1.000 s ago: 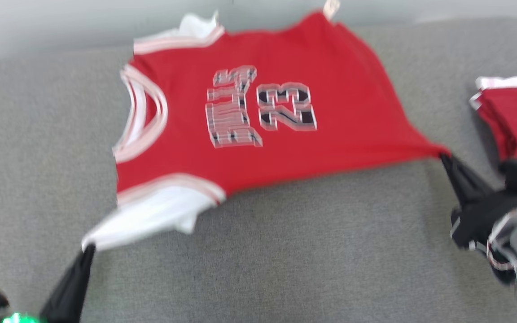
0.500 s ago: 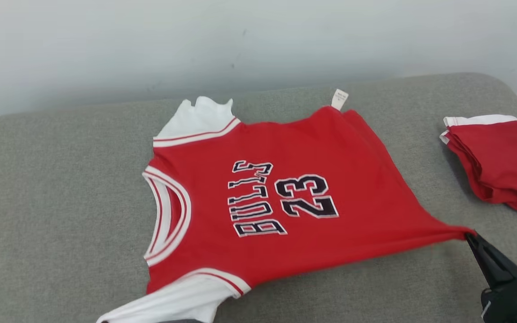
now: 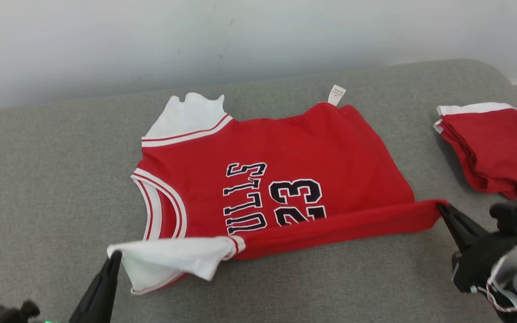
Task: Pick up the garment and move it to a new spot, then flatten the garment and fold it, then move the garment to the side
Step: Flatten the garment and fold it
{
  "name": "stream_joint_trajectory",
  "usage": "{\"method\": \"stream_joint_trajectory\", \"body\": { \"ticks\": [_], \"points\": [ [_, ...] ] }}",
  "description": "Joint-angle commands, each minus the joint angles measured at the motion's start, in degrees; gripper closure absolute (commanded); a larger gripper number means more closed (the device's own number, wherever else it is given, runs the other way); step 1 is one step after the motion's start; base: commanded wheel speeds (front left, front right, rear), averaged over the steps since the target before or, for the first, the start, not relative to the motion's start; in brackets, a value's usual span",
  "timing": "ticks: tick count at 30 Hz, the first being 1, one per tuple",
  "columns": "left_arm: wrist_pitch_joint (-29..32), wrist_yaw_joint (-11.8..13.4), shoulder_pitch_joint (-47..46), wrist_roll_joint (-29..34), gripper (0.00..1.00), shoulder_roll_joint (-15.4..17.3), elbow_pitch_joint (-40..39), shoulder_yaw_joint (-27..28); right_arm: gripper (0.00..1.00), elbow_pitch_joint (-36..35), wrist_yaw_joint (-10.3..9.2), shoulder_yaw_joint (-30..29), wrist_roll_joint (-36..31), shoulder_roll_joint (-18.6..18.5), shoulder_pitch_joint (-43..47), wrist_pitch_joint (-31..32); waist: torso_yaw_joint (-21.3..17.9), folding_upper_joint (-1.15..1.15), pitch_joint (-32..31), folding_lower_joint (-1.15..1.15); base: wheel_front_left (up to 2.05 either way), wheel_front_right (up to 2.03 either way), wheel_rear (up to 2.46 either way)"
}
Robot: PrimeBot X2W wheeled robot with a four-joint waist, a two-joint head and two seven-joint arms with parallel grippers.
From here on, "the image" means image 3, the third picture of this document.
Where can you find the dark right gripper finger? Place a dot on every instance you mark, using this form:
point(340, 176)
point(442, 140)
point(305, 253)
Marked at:
point(460, 233)
point(471, 229)

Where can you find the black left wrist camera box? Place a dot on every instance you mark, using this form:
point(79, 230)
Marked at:
point(2, 314)

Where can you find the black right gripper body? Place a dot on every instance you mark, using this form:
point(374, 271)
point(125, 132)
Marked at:
point(483, 262)

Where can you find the red basketball jersey number 23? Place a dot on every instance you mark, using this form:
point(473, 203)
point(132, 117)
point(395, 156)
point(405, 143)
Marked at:
point(330, 152)

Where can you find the grey fabric sofa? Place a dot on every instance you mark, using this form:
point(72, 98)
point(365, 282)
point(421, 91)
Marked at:
point(61, 179)

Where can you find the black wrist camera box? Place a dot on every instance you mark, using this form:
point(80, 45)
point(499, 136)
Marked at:
point(512, 215)
point(2, 314)

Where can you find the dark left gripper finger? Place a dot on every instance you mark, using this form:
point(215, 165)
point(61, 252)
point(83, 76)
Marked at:
point(90, 305)
point(109, 296)

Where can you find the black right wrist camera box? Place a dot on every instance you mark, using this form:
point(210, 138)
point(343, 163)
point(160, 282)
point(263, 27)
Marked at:
point(512, 215)

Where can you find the red shorts with white band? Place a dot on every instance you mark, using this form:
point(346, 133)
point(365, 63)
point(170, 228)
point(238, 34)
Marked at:
point(496, 148)

